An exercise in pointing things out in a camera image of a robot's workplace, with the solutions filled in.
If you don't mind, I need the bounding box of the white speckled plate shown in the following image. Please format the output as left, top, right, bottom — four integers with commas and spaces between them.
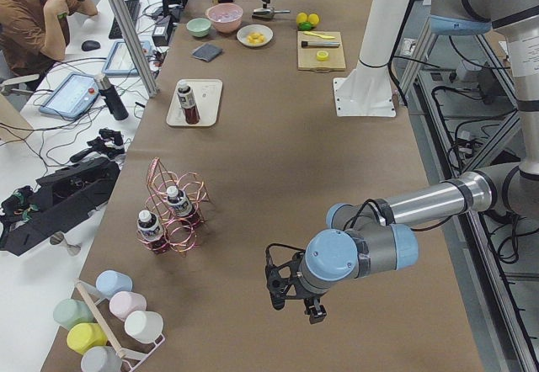
237, 24, 274, 48

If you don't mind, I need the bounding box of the yellow glazed donut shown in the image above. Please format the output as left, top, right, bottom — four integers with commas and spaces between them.
247, 32, 265, 45

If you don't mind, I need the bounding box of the cream plastic tray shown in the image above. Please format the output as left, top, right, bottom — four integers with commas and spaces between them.
166, 78, 223, 127

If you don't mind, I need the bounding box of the dark drink bottle on tray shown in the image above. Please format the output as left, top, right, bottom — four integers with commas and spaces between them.
176, 79, 200, 125

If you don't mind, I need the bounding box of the metal scoop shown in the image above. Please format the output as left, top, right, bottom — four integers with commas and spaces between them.
252, 7, 291, 20

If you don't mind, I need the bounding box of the yellow lemon left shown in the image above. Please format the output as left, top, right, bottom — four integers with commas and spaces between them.
296, 12, 308, 26

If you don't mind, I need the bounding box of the yellow lemon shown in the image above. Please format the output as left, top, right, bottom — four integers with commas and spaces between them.
307, 13, 320, 27
296, 12, 308, 26

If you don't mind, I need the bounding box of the pink bowl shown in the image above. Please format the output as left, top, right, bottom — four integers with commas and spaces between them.
205, 3, 243, 34

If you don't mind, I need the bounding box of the green lime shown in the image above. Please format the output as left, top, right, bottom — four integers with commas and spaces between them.
298, 22, 312, 31

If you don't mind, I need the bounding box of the yellow lemon right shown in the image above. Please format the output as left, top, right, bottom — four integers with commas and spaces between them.
307, 13, 320, 27

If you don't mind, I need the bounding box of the grey tube black cap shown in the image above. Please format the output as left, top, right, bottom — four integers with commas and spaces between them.
300, 40, 340, 48

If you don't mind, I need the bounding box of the wooden cutting board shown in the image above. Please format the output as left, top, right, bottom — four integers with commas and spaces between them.
297, 31, 346, 72

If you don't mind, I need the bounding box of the mint green bowl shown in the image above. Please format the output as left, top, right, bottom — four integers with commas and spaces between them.
186, 18, 211, 38

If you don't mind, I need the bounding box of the yellow plastic knife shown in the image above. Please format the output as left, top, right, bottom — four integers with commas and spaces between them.
302, 31, 336, 40

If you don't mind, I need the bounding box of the grey folded cloth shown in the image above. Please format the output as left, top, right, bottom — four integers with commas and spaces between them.
191, 43, 223, 62

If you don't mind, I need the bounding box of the half lemon slice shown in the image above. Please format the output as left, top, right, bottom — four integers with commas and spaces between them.
316, 50, 329, 61

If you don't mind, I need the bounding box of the black power adapter box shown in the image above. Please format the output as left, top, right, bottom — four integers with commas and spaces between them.
152, 15, 173, 47

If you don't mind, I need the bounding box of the black keyboard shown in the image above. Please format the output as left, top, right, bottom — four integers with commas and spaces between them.
108, 0, 142, 40

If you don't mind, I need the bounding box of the teach pendant far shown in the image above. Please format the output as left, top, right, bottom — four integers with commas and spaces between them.
102, 40, 138, 77

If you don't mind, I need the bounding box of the teach pendant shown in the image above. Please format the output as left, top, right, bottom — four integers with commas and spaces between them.
102, 40, 138, 77
39, 72, 99, 120

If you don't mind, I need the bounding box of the white cup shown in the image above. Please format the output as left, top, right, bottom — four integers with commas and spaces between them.
124, 310, 164, 344

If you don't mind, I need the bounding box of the drink bottle in rack rear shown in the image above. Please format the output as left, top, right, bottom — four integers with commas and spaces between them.
166, 185, 200, 223

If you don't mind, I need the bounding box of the drink bottle in rack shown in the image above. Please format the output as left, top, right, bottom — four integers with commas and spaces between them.
166, 185, 200, 223
137, 210, 168, 253

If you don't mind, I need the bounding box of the drink bottle in rack front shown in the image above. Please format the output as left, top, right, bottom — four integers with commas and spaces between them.
137, 210, 168, 253

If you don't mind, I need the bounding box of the black thermos bottle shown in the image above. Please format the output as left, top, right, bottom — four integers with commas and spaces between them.
94, 72, 129, 120

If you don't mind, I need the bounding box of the black computer mouse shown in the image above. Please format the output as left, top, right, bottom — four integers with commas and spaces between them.
81, 40, 101, 52

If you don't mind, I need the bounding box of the pink cup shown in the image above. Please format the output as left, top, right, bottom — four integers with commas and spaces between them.
109, 291, 147, 321

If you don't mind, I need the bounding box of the light blue cup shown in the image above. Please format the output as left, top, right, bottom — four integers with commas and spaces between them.
95, 269, 133, 299

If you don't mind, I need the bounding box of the teach pendant near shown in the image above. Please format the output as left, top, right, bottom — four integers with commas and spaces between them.
39, 72, 99, 120

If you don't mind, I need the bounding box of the grey cup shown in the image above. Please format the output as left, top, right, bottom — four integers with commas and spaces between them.
81, 346, 122, 372

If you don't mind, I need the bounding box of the yellow cup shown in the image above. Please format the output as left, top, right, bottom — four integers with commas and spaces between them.
67, 322, 108, 355

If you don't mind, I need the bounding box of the mint green cup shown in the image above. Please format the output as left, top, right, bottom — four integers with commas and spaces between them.
53, 299, 94, 331

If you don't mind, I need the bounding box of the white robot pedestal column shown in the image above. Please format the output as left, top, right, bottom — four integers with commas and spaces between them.
334, 0, 410, 117

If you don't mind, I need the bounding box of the aluminium frame post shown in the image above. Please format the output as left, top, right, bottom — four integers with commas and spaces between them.
109, 0, 158, 98

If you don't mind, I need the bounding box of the copper wire bottle rack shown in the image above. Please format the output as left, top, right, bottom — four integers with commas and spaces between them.
137, 157, 210, 256

